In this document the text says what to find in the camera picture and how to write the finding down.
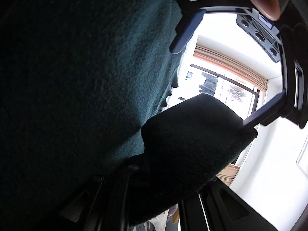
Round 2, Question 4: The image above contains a beige curtain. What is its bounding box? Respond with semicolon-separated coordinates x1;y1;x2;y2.
194;45;268;92

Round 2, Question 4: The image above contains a black framed window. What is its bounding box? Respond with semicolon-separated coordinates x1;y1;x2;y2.
178;64;259;119

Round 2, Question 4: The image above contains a dark green fleece cloth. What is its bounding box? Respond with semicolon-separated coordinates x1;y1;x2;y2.
1;0;257;230

